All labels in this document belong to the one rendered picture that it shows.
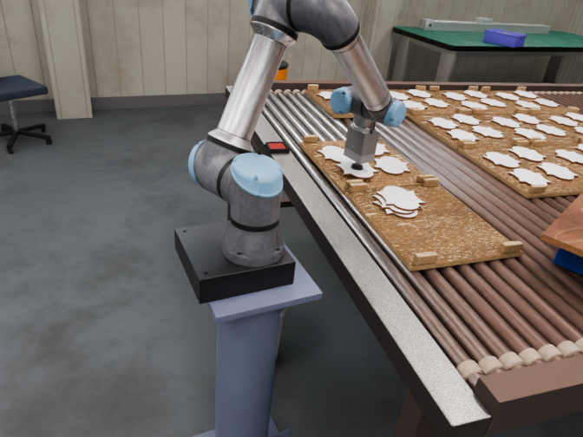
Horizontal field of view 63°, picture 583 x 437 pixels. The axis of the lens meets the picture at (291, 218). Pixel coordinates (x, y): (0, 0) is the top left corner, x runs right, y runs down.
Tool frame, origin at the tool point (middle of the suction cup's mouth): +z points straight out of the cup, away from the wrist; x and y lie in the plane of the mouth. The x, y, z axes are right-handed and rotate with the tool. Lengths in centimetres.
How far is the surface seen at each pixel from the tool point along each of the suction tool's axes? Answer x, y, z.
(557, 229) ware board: -10, -63, -9
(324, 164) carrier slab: 4.9, 10.9, 1.2
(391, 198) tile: 5.3, -22.1, -1.3
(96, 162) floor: 28, 248, 95
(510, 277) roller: 0, -61, 3
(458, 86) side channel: -143, 71, 1
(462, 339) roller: 30, -69, 4
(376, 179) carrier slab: -4.4, -5.9, 1.2
